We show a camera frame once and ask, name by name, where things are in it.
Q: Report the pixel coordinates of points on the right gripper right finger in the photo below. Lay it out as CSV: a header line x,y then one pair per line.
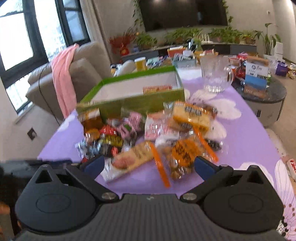
x,y
213,176

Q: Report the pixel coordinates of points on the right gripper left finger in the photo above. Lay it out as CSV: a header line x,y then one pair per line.
x,y
85,175

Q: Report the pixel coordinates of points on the black red snack packet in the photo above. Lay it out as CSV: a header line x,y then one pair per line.
x,y
110,146

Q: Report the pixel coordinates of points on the orange cookie bag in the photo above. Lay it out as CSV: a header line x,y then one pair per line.
x,y
178,154

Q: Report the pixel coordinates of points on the purple floral tablecloth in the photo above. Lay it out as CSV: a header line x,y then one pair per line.
x,y
245,141

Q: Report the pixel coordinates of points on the brown tea snack packet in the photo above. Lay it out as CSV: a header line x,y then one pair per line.
x,y
91,119

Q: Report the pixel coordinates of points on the beige wafer packet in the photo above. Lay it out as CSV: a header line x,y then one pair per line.
x,y
131,164

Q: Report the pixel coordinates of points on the pink white snack packet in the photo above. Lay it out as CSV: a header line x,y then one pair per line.
x,y
156,124

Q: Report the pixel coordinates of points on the round dark side table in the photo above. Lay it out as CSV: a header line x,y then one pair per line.
x,y
266,106

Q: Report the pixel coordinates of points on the green cardboard box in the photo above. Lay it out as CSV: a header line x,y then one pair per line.
x,y
143,92

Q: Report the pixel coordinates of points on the clear glass pitcher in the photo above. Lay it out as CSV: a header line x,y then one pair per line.
x,y
217,73

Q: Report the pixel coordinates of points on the grey recliner sofa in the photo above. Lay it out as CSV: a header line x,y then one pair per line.
x,y
89,67

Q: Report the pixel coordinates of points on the pink towel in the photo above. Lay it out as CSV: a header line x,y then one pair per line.
x,y
62,80

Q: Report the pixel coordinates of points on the blue white paper box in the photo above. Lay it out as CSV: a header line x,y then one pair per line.
x,y
256,74

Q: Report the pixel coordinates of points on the purple gift bag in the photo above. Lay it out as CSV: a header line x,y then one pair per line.
x,y
281,69

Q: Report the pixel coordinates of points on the tall potted plant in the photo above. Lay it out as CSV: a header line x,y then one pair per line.
x,y
269,40

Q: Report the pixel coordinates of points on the wall power socket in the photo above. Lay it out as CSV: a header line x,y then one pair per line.
x,y
32,134

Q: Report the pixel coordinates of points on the black wall television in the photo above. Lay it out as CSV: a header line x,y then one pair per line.
x,y
160,15

